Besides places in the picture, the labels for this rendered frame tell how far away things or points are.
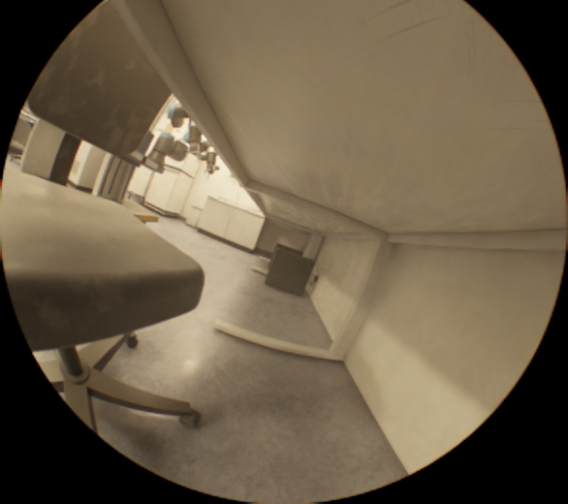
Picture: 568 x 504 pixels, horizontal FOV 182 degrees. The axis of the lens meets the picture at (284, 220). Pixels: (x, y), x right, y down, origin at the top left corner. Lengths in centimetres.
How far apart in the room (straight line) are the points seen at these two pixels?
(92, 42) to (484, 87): 65
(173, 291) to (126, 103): 47
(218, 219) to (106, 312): 330
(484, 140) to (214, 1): 31
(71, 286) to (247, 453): 55
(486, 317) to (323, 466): 59
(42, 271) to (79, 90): 43
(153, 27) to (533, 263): 79
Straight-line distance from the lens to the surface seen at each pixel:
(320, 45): 20
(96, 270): 18
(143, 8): 25
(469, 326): 64
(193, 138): 100
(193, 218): 399
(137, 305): 18
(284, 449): 64
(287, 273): 185
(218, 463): 58
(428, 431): 73
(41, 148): 307
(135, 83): 57
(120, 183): 164
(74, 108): 53
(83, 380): 52
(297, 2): 18
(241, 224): 329
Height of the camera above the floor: 56
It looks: 4 degrees up
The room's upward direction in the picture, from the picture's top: 20 degrees clockwise
